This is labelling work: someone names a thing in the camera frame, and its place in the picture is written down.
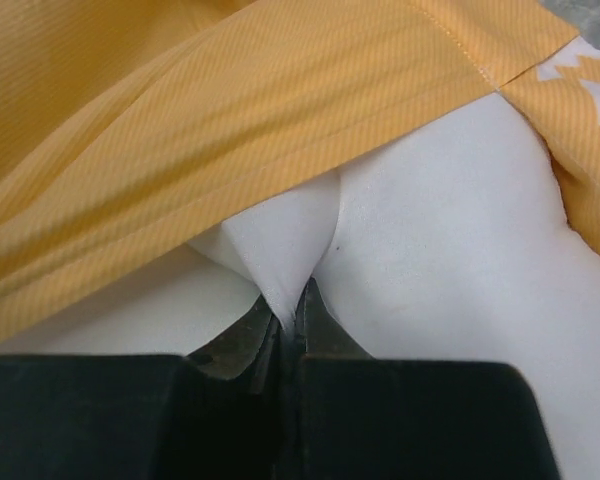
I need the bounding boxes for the white pillow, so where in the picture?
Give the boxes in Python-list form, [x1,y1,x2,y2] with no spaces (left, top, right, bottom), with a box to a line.
[0,94,600,479]

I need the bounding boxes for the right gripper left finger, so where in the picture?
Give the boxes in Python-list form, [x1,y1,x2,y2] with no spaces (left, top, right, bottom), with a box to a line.
[188,296,281,400]

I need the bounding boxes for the orange pillowcase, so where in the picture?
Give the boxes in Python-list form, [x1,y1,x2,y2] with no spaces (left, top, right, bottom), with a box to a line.
[0,1,600,342]

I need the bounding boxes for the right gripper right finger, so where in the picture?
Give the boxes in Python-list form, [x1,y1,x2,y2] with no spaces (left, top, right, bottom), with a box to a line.
[292,277,372,390]

